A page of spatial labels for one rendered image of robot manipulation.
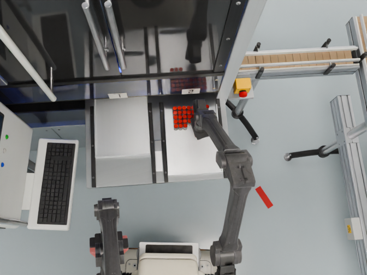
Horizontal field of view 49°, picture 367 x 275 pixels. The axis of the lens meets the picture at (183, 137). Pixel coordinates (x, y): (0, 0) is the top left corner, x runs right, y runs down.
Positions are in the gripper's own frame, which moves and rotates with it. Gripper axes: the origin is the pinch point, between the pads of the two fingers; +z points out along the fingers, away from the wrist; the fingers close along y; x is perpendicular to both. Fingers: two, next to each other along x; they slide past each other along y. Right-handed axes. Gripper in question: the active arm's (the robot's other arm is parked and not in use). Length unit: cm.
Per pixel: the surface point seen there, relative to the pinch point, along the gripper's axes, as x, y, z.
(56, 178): 72, 3, 11
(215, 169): -2.1, -18.5, 6.5
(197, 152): 3.3, -7.7, 6.4
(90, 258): 84, -36, 93
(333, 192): -88, -48, 96
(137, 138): 28.6, 8.2, 5.9
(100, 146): 46.7, 9.9, 5.5
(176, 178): 17.2, -16.5, 6.3
